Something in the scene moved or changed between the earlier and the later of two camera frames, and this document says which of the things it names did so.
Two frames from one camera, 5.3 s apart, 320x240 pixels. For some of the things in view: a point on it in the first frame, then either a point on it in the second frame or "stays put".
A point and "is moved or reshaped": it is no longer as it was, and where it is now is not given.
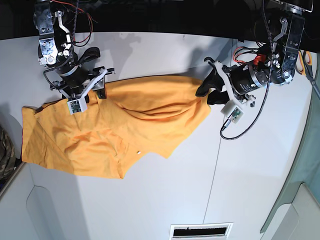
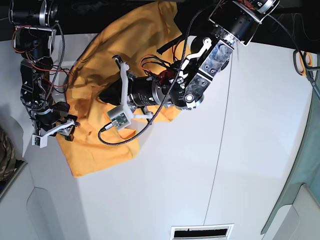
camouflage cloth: [7, 155] stays put
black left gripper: [77, 82] → [47, 120]
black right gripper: [240, 81] → [142, 90]
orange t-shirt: [153, 113] is moved or reshaped
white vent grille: [200, 231] stays put
